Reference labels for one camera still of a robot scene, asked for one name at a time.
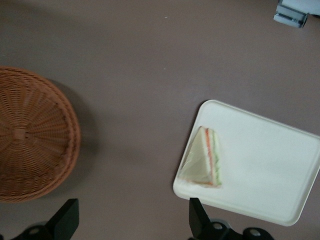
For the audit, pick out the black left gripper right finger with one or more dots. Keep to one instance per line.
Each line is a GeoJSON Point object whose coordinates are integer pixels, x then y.
{"type": "Point", "coordinates": [198, 220]}

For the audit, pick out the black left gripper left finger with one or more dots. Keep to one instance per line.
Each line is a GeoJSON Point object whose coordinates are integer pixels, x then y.
{"type": "Point", "coordinates": [65, 220]}

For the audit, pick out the triangle sandwich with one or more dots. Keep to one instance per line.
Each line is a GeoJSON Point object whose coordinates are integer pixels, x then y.
{"type": "Point", "coordinates": [200, 162]}

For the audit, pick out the cream rectangular tray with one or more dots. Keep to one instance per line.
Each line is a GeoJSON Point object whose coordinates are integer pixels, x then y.
{"type": "Point", "coordinates": [262, 170]}

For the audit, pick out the round brown wicker basket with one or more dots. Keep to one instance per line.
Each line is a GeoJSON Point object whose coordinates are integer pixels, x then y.
{"type": "Point", "coordinates": [32, 135]}

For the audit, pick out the small silver metal bracket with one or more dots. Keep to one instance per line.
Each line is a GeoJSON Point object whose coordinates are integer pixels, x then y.
{"type": "Point", "coordinates": [290, 16]}

